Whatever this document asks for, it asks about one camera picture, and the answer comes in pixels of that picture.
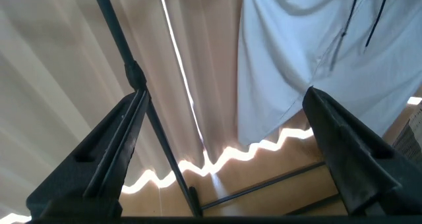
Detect black clothes rack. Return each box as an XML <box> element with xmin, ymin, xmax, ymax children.
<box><xmin>90</xmin><ymin>0</ymin><xmax>342</xmax><ymax>217</ymax></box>

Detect pale grey shorts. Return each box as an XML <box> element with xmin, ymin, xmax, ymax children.
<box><xmin>236</xmin><ymin>0</ymin><xmax>422</xmax><ymax>146</ymax></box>

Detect beige curtain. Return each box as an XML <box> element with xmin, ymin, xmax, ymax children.
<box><xmin>0</xmin><ymin>0</ymin><xmax>314</xmax><ymax>215</ymax></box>

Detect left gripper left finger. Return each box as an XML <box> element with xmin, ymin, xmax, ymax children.
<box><xmin>26</xmin><ymin>90</ymin><xmax>151</xmax><ymax>218</ymax></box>

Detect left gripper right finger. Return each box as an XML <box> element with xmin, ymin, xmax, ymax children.
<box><xmin>302</xmin><ymin>86</ymin><xmax>422</xmax><ymax>215</ymax></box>

